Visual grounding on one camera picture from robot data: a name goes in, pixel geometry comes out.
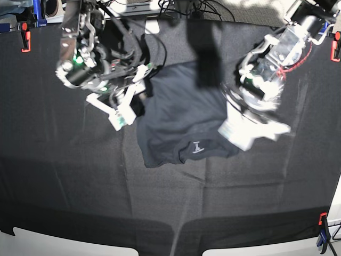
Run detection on dark navy t-shirt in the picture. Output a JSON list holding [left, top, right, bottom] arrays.
[[137, 61, 240, 168]]

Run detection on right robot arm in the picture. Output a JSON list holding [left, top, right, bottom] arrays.
[[55, 1, 160, 109]]

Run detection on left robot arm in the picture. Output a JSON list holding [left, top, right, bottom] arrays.
[[225, 1, 340, 114]]

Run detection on black felt table cover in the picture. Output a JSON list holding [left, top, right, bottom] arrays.
[[1, 25, 340, 255]]

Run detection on blue clamp far left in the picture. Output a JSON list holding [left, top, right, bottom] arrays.
[[33, 0, 47, 27]]

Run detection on blue clamp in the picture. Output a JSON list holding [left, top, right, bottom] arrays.
[[33, 0, 47, 27], [316, 212, 331, 254]]

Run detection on red clamp far left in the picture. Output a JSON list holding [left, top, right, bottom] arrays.
[[15, 22, 31, 53]]

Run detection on red clamp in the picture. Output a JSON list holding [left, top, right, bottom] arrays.
[[330, 31, 340, 62], [15, 22, 31, 53]]

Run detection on red clamp far right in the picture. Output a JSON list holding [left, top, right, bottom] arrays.
[[330, 31, 340, 62]]

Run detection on blue clamp near right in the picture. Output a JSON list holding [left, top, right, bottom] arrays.
[[316, 212, 331, 254]]

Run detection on black cable bundle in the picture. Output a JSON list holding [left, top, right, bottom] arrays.
[[157, 0, 237, 21]]

